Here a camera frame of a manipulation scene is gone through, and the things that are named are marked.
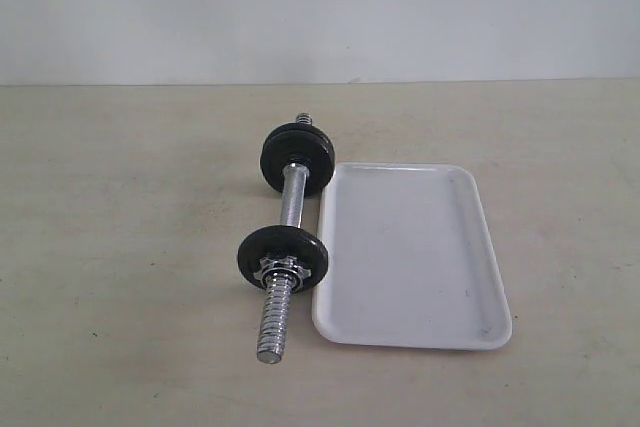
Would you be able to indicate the black weight plate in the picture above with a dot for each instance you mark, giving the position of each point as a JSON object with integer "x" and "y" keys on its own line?
{"x": 302, "y": 127}
{"x": 280, "y": 241}
{"x": 302, "y": 148}

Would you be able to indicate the white plastic tray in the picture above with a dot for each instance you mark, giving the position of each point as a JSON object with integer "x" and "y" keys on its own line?
{"x": 411, "y": 261}

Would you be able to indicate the chrome star collar nut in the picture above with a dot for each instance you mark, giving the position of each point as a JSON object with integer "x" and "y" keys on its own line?
{"x": 284, "y": 266}

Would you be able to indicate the chrome threaded dumbbell bar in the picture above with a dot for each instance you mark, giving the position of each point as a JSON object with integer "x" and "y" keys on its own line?
{"x": 273, "y": 328}

